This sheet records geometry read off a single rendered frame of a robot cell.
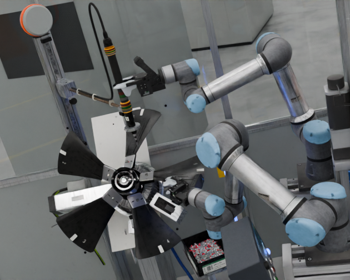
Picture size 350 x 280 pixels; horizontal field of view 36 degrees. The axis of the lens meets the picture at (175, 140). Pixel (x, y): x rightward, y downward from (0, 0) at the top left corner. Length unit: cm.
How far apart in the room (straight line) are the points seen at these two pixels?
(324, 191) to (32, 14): 167
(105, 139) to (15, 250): 119
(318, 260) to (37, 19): 175
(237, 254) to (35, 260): 212
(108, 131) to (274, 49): 100
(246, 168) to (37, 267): 212
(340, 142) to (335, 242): 38
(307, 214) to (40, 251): 216
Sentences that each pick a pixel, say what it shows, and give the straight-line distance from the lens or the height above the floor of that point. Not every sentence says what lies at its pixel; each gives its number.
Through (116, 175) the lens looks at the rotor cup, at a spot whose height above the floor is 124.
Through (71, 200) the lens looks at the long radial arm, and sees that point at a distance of 263.
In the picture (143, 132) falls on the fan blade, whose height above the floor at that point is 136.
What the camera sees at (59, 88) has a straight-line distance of 285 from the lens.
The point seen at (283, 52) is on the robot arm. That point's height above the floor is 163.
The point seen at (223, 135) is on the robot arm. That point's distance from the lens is 192.
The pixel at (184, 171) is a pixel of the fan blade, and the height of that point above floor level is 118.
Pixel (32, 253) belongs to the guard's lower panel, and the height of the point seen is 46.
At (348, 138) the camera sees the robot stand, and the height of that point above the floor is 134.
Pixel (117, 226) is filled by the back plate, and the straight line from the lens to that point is 268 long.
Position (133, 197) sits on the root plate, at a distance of 244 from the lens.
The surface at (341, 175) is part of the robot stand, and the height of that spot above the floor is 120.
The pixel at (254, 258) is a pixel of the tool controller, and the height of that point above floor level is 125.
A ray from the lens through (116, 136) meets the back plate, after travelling 276.
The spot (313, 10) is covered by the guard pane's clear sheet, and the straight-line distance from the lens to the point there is 303.
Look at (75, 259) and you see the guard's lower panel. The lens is 362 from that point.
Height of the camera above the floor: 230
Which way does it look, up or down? 24 degrees down
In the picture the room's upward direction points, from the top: 15 degrees counter-clockwise
